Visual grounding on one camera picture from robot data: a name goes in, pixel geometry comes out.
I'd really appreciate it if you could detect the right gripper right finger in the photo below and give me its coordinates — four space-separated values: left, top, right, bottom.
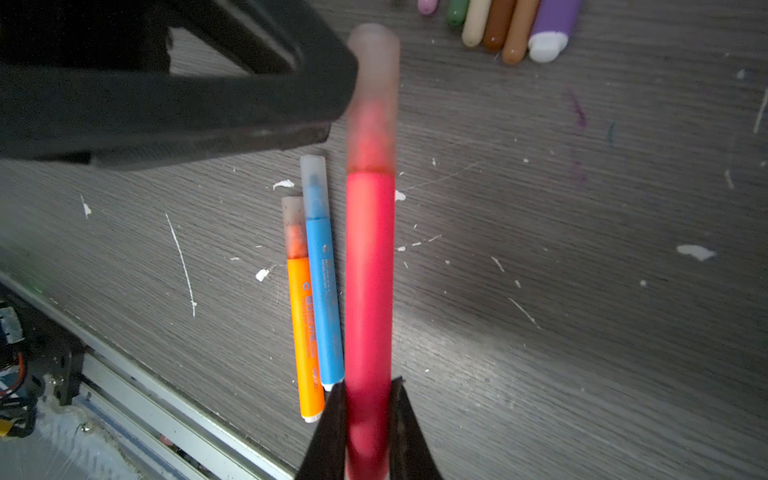
388 377 443 480

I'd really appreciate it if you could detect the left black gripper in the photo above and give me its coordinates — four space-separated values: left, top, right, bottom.
1 1 358 170

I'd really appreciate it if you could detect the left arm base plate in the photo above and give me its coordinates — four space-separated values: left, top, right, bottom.
1 286 85 439

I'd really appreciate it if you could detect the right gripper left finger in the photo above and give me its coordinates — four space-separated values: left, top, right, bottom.
294 382 347 480

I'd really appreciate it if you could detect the brown marker pen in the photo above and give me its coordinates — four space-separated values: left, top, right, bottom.
482 0 517 52

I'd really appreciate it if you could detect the orange marker pen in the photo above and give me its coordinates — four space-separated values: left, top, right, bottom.
281 196 325 423

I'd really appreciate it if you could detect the red pink marker pen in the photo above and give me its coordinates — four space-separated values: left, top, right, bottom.
345 23 400 479

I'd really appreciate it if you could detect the aluminium front rail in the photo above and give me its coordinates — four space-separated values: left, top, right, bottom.
1 273 296 479

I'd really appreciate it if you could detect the cream beige marker pen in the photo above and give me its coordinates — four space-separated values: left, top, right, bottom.
461 0 492 48

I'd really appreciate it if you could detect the blue marker pen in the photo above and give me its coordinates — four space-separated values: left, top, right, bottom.
300 155 345 391

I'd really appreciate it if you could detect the purple marker pen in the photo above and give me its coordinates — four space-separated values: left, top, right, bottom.
528 0 582 63

